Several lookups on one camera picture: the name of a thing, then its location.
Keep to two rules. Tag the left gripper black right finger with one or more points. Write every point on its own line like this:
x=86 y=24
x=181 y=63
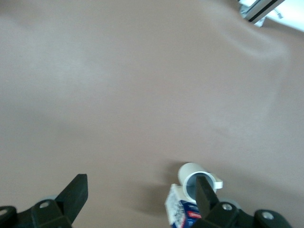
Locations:
x=213 y=213

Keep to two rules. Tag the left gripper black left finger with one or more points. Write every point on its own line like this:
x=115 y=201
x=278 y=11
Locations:
x=59 y=209

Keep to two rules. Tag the blue milk carton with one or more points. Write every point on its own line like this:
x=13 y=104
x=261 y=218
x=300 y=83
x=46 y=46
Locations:
x=175 y=209

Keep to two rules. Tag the cream ribbed mug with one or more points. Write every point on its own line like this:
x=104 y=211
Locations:
x=190 y=169

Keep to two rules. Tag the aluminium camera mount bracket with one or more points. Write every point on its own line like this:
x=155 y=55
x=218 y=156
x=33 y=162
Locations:
x=255 y=14

